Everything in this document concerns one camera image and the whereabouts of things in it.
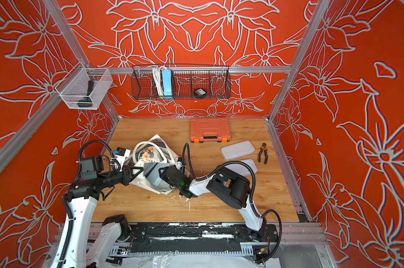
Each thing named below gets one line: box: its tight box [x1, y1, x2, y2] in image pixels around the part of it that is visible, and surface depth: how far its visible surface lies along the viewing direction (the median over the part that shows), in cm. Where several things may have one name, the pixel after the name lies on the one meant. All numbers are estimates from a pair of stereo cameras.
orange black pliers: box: [257, 142, 268, 165], surface depth 102 cm
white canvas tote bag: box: [124, 134, 191, 195], surface depth 77 cm
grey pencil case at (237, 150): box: [220, 140, 256, 162], surface depth 102 cm
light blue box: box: [161, 69, 173, 97], surface depth 92 cm
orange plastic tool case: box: [189, 117, 231, 144], surface depth 108 cm
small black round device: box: [193, 88, 208, 99], surface depth 97 cm
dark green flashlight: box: [77, 79, 94, 108], surface depth 81 cm
